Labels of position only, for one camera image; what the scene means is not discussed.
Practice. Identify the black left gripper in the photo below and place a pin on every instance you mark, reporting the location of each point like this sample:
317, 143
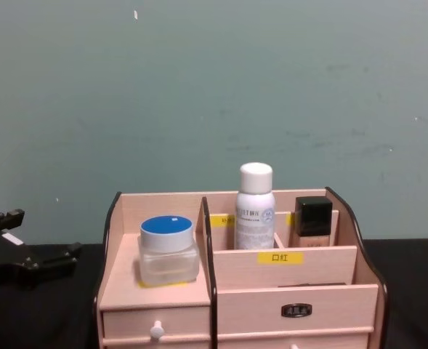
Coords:
3, 260

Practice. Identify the small pink drawer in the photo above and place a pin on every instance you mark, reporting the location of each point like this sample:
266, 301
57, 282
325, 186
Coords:
126, 323

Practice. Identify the glass jar with blue lid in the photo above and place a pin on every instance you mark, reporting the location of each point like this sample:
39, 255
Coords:
167, 251

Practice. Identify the white round drawer knob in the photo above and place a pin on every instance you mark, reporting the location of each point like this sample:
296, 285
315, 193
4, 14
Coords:
157, 331

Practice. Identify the pink wooden desk organizer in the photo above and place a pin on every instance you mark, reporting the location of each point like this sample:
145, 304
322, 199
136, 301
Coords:
242, 269

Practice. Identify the white spray bottle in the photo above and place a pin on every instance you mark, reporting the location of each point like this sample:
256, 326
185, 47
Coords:
254, 218

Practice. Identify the foundation bottle with black cap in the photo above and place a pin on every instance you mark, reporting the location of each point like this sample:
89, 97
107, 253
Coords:
312, 225

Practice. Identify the wide pink drawer with plate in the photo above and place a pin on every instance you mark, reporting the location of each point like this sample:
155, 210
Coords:
337, 309

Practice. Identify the black table cloth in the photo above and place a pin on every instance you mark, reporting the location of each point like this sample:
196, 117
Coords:
413, 291

